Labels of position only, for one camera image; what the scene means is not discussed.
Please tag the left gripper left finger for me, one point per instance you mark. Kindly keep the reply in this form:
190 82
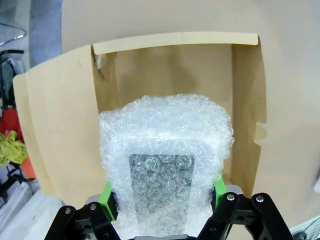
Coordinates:
85 222

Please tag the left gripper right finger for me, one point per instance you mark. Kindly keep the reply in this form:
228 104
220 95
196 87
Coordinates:
245 220

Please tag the bubble-wrapped clock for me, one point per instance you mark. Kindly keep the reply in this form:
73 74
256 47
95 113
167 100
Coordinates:
165 140

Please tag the orange object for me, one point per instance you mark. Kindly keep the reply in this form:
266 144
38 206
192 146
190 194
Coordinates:
28 168

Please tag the yellow-green cloth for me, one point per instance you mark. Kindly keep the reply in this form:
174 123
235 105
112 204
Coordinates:
12 150

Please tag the open cardboard box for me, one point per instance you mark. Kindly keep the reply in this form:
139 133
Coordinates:
60 112

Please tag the red fabric item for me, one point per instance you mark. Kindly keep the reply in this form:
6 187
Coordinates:
10 121

